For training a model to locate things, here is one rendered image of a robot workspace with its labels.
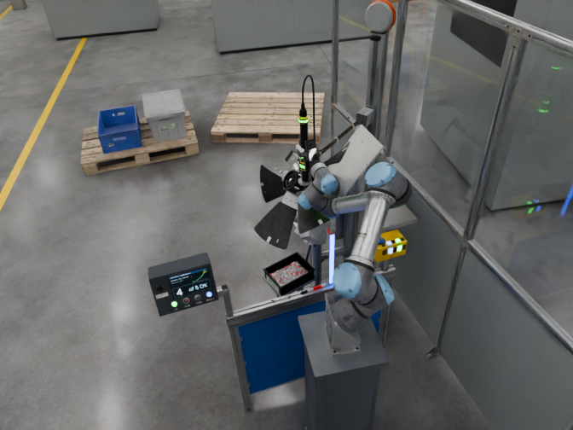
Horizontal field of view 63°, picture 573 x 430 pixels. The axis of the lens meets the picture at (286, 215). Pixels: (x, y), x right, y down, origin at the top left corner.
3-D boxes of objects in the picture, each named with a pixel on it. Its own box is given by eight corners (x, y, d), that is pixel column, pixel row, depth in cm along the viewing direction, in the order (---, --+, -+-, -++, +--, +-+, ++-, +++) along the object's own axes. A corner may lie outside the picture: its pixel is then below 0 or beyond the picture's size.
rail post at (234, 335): (250, 403, 281) (234, 321, 232) (251, 409, 278) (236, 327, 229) (243, 405, 280) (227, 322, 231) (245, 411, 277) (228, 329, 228)
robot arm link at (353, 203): (424, 186, 193) (330, 203, 226) (410, 173, 186) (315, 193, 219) (421, 212, 188) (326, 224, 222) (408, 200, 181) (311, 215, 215)
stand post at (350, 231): (346, 300, 339) (353, 166, 267) (351, 310, 332) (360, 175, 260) (340, 302, 338) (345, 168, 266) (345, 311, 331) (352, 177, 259)
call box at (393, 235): (395, 244, 242) (397, 228, 235) (405, 256, 234) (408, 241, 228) (367, 252, 238) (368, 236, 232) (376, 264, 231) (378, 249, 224)
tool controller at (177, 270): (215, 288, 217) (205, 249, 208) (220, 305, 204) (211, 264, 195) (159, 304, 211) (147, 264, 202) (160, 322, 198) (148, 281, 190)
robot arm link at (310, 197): (315, 217, 213) (332, 200, 210) (299, 206, 206) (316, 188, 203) (309, 206, 219) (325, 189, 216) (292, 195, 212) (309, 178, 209)
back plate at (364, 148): (284, 204, 295) (282, 203, 295) (351, 114, 272) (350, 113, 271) (315, 259, 256) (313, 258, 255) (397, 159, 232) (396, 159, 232)
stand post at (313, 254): (316, 310, 334) (315, 209, 277) (321, 319, 327) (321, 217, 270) (310, 311, 333) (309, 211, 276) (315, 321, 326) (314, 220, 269)
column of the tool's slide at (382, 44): (358, 265, 365) (375, 29, 252) (367, 270, 361) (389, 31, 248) (355, 270, 362) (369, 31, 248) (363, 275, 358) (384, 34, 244)
